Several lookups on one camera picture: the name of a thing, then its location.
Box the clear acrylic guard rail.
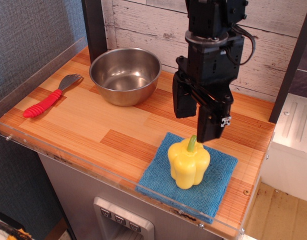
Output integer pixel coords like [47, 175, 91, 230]
[0, 45, 274, 240]

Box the dark right shelf post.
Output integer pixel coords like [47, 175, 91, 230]
[268, 13, 307, 124]

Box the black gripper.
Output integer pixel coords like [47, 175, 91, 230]
[172, 34, 245, 143]

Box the white toy sink unit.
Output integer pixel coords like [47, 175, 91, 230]
[260, 94, 307, 201]

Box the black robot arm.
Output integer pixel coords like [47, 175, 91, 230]
[172, 0, 249, 143]

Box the silver toy fridge cabinet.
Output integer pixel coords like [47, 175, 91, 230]
[39, 154, 238, 240]

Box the blue folded cloth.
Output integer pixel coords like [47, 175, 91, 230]
[135, 132, 238, 224]

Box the yellow object at bottom left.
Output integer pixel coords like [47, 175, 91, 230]
[6, 229, 32, 240]

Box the stainless steel bowl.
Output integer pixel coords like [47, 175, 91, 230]
[89, 47, 162, 107]

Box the yellow capsicum with green stem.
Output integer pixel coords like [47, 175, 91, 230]
[167, 135, 211, 190]

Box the dark shelf post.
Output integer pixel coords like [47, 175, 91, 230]
[268, 13, 307, 124]
[81, 0, 108, 64]

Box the dark left shelf post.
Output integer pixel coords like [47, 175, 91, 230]
[81, 0, 108, 64]

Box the spork with red handle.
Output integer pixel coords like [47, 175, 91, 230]
[23, 73, 83, 118]

